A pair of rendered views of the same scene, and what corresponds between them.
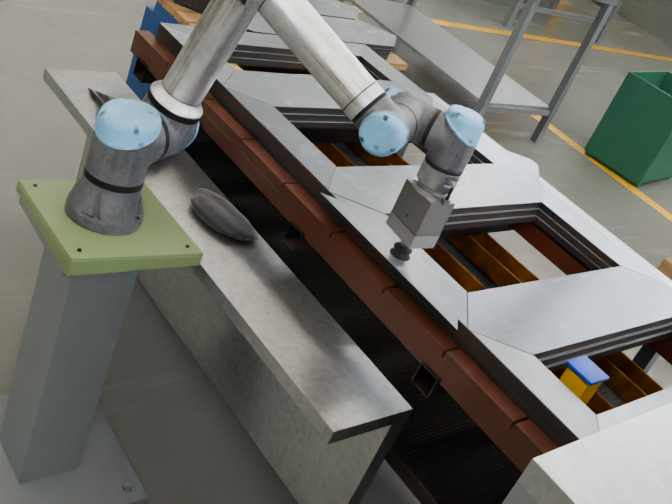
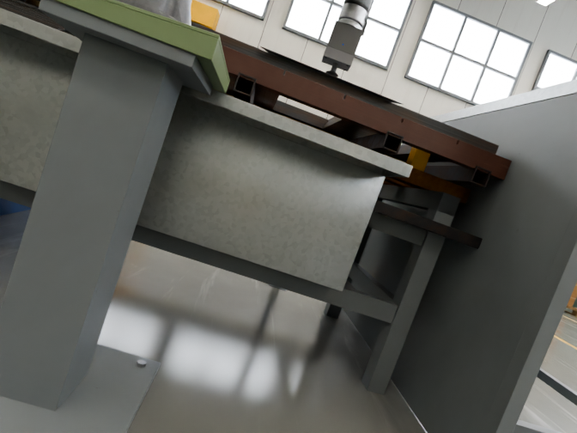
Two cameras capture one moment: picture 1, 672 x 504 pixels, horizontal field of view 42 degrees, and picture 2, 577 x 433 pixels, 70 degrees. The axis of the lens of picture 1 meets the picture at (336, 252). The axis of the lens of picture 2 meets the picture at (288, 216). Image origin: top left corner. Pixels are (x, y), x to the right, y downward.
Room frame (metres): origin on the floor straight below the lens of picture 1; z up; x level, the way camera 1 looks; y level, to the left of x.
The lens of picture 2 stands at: (0.68, 0.78, 0.54)
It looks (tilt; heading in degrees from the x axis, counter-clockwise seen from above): 5 degrees down; 312
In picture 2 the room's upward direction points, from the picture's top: 20 degrees clockwise
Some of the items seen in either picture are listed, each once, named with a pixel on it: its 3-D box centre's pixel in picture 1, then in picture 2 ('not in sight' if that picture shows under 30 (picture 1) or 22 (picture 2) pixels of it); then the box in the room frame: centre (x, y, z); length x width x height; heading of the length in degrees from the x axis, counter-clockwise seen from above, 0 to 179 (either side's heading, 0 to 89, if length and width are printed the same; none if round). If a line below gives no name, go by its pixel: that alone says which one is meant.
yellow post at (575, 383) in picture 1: (559, 412); (419, 155); (1.36, -0.50, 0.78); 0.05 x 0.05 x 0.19; 50
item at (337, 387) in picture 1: (198, 217); (154, 80); (1.66, 0.31, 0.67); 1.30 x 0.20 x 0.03; 50
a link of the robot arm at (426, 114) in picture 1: (404, 117); not in sight; (1.51, -0.01, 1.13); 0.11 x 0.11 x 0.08; 80
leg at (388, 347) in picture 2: not in sight; (409, 293); (1.22, -0.50, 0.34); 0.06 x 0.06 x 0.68; 50
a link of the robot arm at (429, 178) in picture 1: (439, 177); (353, 18); (1.51, -0.12, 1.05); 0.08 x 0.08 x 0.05
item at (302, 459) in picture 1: (205, 280); (139, 155); (1.72, 0.26, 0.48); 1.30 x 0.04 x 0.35; 50
